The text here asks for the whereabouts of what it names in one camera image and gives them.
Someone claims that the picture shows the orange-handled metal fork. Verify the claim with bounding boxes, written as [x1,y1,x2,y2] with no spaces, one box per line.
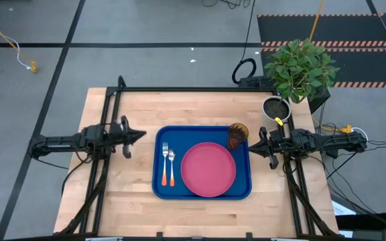
[161,142,170,187]

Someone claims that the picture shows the white floor cable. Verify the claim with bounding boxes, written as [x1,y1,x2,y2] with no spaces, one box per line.
[0,0,34,71]

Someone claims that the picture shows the black arm base cable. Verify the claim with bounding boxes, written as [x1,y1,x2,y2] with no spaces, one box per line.
[61,156,92,196]

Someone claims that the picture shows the blue plastic tray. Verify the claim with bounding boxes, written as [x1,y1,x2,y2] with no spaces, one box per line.
[151,125,253,201]

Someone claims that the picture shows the white plant pot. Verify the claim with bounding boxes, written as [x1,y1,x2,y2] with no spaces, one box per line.
[262,95,292,123]

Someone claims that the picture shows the green leafy plant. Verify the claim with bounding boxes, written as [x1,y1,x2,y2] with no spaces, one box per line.
[263,37,340,104]

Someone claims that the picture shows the black box under plant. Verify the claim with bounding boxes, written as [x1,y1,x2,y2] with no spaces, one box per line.
[238,76,332,113]

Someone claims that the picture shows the pink round plate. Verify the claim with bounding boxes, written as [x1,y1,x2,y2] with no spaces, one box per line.
[180,142,237,198]

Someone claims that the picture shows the black floor cable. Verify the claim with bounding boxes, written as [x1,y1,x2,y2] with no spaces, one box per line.
[231,0,257,85]

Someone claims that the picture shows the white paper sheet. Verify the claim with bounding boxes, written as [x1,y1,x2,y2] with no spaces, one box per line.
[331,199,357,217]

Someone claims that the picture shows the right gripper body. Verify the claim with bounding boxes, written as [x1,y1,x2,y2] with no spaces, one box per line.
[258,126,295,170]

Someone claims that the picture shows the yellow extension cable plug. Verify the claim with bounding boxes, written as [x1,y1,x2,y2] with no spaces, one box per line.
[312,115,354,135]

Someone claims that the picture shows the orange-handled metal spoon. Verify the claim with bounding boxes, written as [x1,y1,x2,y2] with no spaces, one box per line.
[168,149,177,188]

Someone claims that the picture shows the yellow hanging cord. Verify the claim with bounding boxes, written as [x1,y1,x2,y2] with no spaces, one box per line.
[309,0,326,42]
[0,11,38,74]

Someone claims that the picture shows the amber plastic cup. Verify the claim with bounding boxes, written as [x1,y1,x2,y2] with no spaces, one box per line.
[227,123,250,151]

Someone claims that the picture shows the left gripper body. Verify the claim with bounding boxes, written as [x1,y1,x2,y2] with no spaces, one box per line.
[109,115,132,159]

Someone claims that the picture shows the black orange-striped floor mat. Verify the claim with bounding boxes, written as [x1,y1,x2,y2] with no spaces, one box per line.
[256,12,386,89]

